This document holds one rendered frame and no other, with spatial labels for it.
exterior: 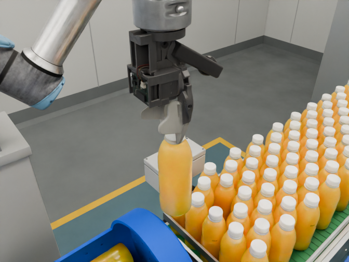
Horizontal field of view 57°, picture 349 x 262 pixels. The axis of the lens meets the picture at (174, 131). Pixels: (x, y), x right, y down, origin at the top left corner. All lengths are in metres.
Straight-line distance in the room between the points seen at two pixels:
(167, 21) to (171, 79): 0.09
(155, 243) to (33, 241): 0.94
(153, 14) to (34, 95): 0.78
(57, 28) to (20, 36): 2.22
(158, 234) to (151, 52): 0.38
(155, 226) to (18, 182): 0.75
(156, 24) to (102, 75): 3.33
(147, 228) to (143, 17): 0.43
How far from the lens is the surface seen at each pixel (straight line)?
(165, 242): 0.70
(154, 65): 0.51
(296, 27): 5.31
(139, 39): 0.49
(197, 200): 0.94
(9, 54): 1.20
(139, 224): 0.72
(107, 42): 3.72
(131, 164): 2.81
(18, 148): 1.26
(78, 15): 1.14
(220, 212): 0.92
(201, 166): 1.17
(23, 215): 1.45
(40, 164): 3.01
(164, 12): 0.48
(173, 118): 0.56
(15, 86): 1.19
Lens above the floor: 1.79
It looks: 34 degrees down
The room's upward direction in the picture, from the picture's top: straight up
